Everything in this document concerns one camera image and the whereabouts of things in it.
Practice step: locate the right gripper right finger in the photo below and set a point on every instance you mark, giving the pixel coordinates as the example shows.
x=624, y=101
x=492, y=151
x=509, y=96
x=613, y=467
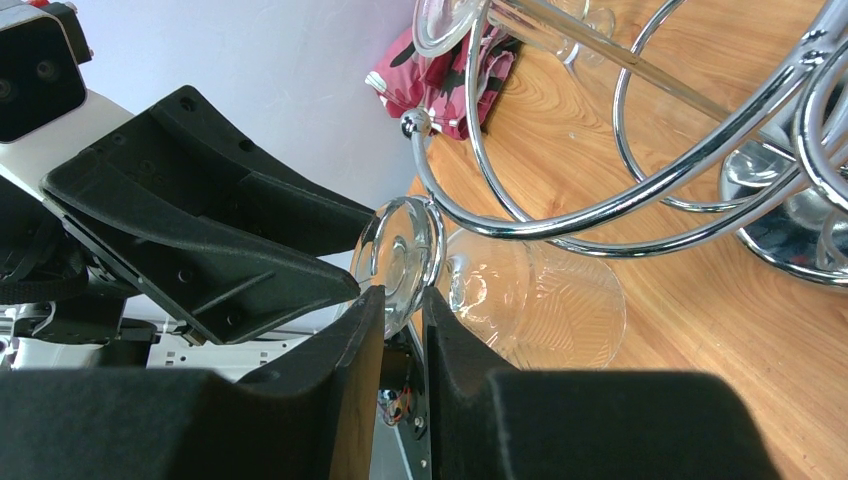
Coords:
x=490, y=420

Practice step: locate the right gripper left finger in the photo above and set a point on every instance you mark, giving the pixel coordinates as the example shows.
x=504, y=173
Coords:
x=309, y=414

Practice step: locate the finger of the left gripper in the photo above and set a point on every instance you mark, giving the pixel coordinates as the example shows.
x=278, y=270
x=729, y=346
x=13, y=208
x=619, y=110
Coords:
x=253, y=190

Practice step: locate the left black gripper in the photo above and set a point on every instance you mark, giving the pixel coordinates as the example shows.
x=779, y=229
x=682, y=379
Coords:
x=142, y=214

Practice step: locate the clear wine glass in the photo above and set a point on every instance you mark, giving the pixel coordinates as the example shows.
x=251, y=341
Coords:
x=439, y=25
x=537, y=306
x=804, y=236

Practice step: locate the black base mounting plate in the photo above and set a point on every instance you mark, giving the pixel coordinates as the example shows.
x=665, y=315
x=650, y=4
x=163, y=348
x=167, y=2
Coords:
x=403, y=400

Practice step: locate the pink camouflage cloth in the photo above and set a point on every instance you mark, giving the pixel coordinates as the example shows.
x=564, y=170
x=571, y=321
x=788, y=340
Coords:
x=403, y=79

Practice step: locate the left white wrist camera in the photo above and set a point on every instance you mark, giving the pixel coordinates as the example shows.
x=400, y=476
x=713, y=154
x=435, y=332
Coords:
x=48, y=114

